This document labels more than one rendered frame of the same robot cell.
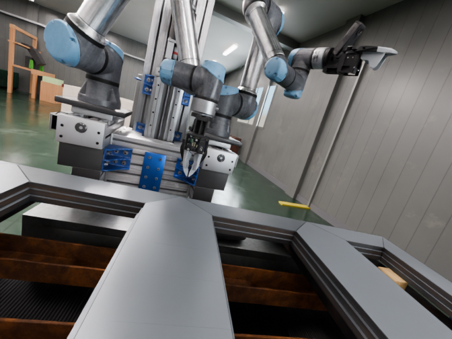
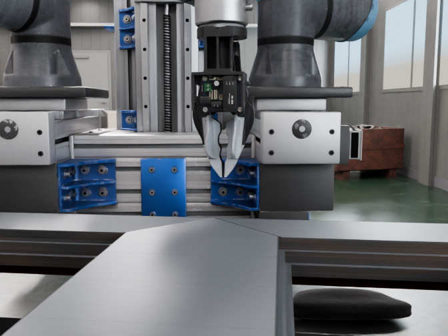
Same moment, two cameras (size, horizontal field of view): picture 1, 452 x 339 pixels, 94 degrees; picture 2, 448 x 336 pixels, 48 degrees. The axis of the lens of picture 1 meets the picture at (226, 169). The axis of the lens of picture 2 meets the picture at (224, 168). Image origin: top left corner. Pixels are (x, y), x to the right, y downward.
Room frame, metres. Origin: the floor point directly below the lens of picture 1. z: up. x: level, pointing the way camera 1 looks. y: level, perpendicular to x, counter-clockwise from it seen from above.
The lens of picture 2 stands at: (-0.01, -0.12, 1.01)
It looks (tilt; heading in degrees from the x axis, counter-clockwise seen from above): 7 degrees down; 19
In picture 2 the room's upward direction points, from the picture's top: straight up
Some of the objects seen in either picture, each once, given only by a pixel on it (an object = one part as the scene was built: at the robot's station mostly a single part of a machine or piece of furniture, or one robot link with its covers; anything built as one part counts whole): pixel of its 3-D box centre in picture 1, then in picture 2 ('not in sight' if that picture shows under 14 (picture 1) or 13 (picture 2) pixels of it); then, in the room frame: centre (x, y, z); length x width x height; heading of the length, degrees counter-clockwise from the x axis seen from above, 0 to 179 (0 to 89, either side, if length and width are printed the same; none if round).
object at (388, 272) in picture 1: (390, 279); not in sight; (0.58, -0.57, 0.79); 0.06 x 0.05 x 0.04; 12
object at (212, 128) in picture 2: (185, 163); (211, 147); (0.67, 0.13, 0.95); 0.06 x 0.03 x 0.09; 12
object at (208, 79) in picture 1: (209, 82); not in sight; (0.68, 0.12, 1.21); 0.09 x 0.08 x 0.11; 84
